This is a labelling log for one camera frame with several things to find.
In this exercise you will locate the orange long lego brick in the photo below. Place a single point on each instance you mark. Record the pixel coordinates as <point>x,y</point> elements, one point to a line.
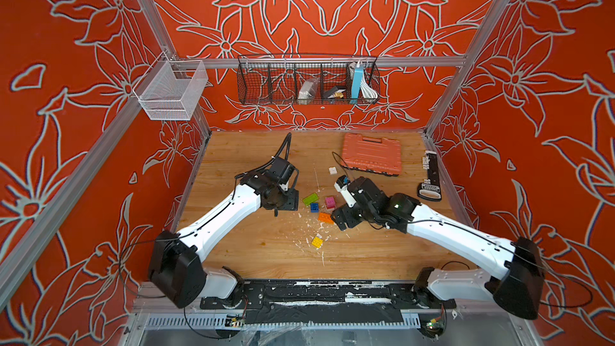
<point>326,218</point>

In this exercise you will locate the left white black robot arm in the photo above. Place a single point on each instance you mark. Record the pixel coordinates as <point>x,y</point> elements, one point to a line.
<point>176,267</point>

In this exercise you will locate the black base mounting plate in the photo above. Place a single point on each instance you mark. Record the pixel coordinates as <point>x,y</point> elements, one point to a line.
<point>330,302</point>

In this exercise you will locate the silver packet in basket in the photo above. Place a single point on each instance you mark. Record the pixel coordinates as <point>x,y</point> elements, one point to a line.
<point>308,91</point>

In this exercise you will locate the yellow lego brick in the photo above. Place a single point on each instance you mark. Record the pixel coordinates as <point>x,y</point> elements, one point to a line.
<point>317,242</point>

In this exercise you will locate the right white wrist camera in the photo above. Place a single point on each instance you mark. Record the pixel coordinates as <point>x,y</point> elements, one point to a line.
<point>342,186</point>

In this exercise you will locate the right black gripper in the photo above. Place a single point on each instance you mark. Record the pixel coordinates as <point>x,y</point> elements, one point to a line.
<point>348,222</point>

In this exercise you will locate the lime green lego brick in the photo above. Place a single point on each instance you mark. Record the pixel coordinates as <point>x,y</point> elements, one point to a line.
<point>310,199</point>

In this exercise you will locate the black handheld scraper tool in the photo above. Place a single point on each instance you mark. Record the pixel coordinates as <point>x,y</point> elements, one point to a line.
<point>430,188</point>

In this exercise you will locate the orange plastic tool case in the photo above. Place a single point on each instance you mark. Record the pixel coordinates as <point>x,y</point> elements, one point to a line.
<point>376,155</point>

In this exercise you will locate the light blue box in basket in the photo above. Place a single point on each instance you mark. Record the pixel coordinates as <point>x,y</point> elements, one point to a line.
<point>357,78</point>

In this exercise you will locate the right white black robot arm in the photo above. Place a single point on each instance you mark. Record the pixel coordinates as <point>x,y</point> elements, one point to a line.
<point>509,273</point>

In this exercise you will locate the black wire wall basket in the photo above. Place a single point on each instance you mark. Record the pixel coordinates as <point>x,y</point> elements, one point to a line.
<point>275,79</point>

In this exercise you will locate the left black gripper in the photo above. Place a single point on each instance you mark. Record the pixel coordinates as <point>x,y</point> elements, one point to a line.
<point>293,203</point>

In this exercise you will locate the pink lego brick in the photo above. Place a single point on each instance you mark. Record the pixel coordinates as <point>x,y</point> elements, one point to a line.
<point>330,202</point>

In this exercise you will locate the clear plastic wall bin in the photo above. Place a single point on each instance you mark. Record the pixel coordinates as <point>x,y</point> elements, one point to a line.
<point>168,95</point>

